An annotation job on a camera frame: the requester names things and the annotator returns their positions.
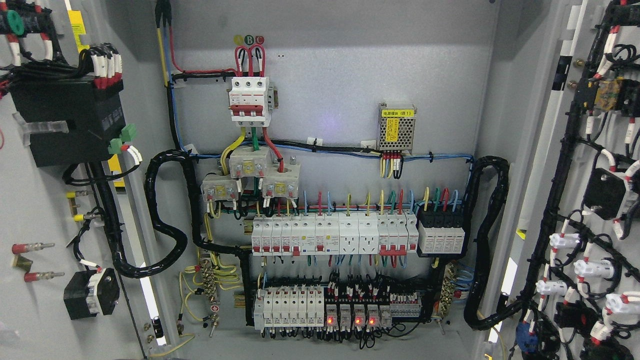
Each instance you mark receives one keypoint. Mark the grey cabinet door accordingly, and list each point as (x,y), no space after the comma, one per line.
(557,266)
(37,222)

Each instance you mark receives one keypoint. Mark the white breaker and socket row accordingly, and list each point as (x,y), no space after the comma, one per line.
(338,233)

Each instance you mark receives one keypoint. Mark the grey current transformer middle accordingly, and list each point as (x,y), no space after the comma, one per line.
(246,162)

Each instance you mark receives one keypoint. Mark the perforated metal power supply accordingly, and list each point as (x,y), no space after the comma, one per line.
(396,124)

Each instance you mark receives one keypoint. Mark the grey current transformer left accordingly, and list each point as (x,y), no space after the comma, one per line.
(216,187)

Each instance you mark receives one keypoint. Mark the three pole main breaker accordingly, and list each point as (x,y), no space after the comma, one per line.
(252,100)

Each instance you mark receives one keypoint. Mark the lower relay terminal row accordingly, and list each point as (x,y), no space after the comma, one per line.
(355,304)

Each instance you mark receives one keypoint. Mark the black surge protector block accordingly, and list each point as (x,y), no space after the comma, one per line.
(441,234)

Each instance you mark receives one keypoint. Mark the brass ground bar left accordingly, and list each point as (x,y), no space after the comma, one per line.
(208,279)

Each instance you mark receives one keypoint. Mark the brass ground bar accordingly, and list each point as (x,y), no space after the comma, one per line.
(447,290)
(208,279)

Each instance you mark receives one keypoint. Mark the brass ground bar right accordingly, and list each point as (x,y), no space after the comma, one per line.
(447,290)

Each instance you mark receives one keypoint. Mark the black digital power meter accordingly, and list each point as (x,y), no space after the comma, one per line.
(71,121)

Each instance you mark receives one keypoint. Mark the black white rotary switch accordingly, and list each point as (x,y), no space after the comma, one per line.
(90,293)

